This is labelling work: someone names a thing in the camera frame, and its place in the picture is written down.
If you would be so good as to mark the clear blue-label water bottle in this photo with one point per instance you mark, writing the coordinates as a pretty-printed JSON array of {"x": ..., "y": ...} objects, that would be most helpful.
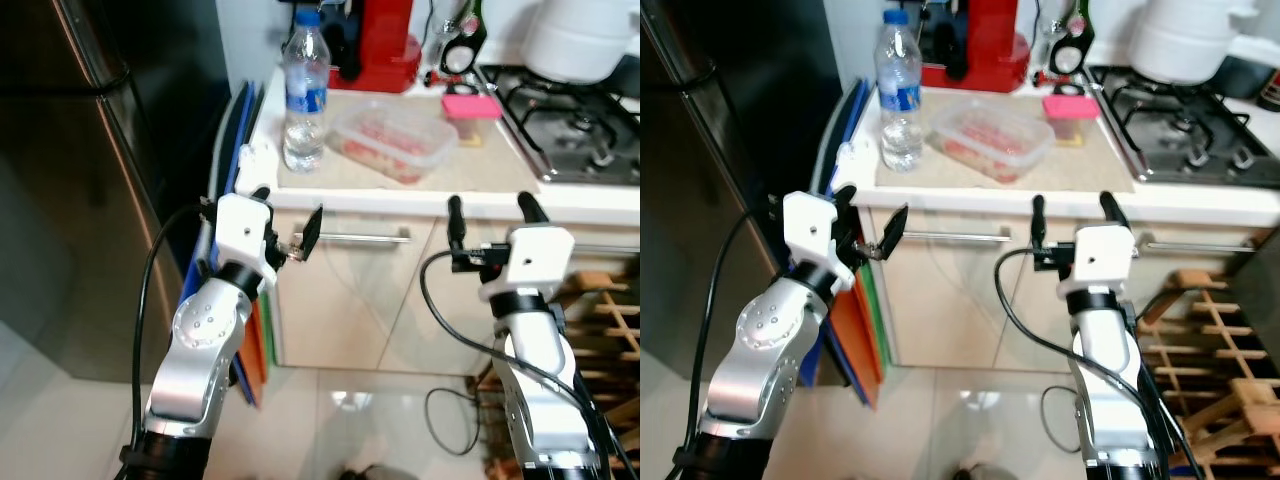
[
  {"x": 305, "y": 130},
  {"x": 900, "y": 130}
]

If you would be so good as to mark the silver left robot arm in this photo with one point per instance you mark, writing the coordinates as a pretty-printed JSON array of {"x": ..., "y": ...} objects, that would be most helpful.
[
  {"x": 200, "y": 340},
  {"x": 770, "y": 340}
]

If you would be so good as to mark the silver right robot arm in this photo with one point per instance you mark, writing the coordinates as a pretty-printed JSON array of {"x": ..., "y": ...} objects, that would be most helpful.
[
  {"x": 535, "y": 370},
  {"x": 1105, "y": 380}
]

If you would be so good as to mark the dark steel fridge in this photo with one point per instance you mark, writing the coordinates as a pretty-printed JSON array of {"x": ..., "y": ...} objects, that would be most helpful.
[
  {"x": 720, "y": 200},
  {"x": 80, "y": 200}
]

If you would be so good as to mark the white paper tag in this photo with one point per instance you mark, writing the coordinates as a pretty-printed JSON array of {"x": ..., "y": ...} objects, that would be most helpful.
[
  {"x": 255, "y": 165},
  {"x": 852, "y": 162}
]

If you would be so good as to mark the beige counter mat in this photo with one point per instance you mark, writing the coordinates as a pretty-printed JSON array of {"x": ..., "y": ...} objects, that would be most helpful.
[
  {"x": 490, "y": 170},
  {"x": 1090, "y": 170}
]

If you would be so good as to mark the green cutting board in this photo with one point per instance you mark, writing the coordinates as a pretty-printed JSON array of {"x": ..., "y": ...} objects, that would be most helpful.
[
  {"x": 270, "y": 325},
  {"x": 882, "y": 310}
]

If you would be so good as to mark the steel gas hob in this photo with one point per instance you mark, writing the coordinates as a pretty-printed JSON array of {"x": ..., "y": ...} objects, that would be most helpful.
[
  {"x": 1180, "y": 140},
  {"x": 570, "y": 140}
]

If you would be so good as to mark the beige kitchen cabinet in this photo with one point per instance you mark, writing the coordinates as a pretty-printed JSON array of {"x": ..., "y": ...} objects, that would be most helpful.
[
  {"x": 340, "y": 310},
  {"x": 950, "y": 310}
]

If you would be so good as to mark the clear plastic food container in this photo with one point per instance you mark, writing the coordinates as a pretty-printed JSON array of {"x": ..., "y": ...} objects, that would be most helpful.
[
  {"x": 990, "y": 140},
  {"x": 395, "y": 140}
]

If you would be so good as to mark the wooden wine rack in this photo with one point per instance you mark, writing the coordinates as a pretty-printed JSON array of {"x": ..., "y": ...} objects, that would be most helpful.
[
  {"x": 590, "y": 283},
  {"x": 1195, "y": 280}
]

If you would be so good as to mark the small pink-lid container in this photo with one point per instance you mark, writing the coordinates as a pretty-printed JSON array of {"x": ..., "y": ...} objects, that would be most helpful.
[
  {"x": 472, "y": 105},
  {"x": 1070, "y": 105}
]

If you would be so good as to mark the red-knob metal tool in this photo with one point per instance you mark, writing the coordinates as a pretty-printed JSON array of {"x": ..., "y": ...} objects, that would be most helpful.
[
  {"x": 1042, "y": 77},
  {"x": 435, "y": 77}
]

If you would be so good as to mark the round black dial timer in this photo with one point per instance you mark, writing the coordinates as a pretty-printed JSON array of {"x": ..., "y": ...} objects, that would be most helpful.
[{"x": 460, "y": 58}]

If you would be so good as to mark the tall grey steel cabinet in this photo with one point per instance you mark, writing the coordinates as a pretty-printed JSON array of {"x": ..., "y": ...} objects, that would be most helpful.
[{"x": 1258, "y": 300}]

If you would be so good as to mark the white saucepan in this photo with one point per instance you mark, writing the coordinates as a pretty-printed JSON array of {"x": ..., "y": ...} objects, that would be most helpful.
[
  {"x": 1185, "y": 40},
  {"x": 580, "y": 40}
]

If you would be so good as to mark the red coffee machine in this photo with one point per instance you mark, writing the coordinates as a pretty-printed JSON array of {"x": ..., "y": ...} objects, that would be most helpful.
[
  {"x": 990, "y": 45},
  {"x": 385, "y": 45}
]

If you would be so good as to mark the dark wine bottle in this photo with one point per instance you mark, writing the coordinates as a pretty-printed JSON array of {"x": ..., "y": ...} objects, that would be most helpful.
[
  {"x": 1083, "y": 20},
  {"x": 478, "y": 20}
]

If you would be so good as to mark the clear wine glass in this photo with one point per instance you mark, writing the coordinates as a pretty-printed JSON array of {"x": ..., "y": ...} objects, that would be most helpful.
[
  {"x": 447, "y": 20},
  {"x": 1052, "y": 20}
]

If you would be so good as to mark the grey right robot foot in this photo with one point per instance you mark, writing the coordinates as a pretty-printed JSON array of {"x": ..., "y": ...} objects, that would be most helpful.
[
  {"x": 982, "y": 473},
  {"x": 372, "y": 473}
]

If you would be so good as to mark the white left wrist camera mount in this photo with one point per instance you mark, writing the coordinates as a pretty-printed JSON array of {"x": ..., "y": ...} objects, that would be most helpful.
[
  {"x": 808, "y": 225},
  {"x": 240, "y": 228}
]

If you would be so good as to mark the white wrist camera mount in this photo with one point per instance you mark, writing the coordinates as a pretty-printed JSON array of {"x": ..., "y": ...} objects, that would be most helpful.
[
  {"x": 1100, "y": 258},
  {"x": 240, "y": 228},
  {"x": 808, "y": 225},
  {"x": 535, "y": 258}
]

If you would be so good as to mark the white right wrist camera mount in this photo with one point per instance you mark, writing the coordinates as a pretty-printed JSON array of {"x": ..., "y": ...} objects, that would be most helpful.
[
  {"x": 535, "y": 258},
  {"x": 1100, "y": 258}
]

